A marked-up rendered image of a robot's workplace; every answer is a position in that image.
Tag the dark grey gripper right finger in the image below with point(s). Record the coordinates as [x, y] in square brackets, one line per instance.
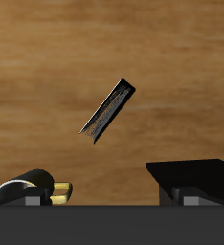
[184, 192]

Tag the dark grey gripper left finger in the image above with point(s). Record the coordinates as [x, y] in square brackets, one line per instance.
[37, 193]

